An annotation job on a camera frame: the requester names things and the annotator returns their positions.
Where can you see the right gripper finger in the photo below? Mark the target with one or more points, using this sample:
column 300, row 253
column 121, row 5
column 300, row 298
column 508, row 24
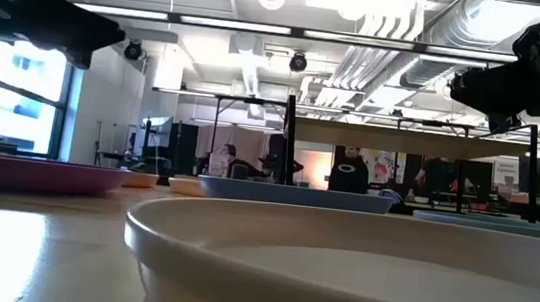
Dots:
column 497, row 92
column 504, row 124

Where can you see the light teal plastic plate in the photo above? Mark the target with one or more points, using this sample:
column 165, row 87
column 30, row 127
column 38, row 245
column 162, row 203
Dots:
column 493, row 226

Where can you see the magenta plastic plate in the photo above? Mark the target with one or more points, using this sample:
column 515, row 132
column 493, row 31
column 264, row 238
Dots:
column 21, row 172

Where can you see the peach plastic plate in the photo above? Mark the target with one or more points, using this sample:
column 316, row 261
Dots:
column 140, row 180

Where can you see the beige plastic plate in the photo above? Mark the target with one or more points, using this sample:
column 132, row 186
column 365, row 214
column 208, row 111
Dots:
column 341, row 239

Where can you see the blue plastic plate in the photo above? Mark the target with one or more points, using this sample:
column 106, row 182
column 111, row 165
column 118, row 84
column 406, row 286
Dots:
column 295, row 195

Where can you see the wooden shelf with black legs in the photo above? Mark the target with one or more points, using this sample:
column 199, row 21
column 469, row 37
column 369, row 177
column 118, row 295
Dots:
column 402, row 140

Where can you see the black ceiling spotlight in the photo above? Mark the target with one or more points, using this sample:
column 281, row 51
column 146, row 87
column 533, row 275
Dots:
column 298, row 62
column 133, row 50

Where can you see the large window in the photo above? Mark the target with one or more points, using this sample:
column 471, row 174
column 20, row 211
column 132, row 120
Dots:
column 22, row 69

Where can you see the person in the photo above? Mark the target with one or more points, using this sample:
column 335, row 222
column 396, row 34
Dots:
column 349, row 174
column 435, row 178
column 238, row 165

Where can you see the black beam with light strips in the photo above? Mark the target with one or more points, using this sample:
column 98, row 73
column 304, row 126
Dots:
column 173, row 17

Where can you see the floral patterned cloth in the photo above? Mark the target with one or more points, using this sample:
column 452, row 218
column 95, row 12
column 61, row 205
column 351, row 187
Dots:
column 382, row 170

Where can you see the blue white bag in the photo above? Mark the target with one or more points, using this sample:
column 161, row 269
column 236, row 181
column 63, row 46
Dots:
column 391, row 194

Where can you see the black cabinet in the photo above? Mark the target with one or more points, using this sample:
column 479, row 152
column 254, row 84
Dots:
column 184, row 147

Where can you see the black metal rack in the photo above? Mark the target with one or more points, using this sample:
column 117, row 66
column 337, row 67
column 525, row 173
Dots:
column 235, row 98

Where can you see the white printed sign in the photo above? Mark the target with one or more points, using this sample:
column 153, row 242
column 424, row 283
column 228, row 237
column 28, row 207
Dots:
column 218, row 165

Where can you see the beige curtain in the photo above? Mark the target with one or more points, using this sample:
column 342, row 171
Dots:
column 251, row 141

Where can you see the white wall poster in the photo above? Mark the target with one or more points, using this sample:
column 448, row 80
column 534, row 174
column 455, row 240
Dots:
column 505, row 173

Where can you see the silver ventilation duct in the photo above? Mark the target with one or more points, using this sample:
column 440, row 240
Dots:
column 464, row 20

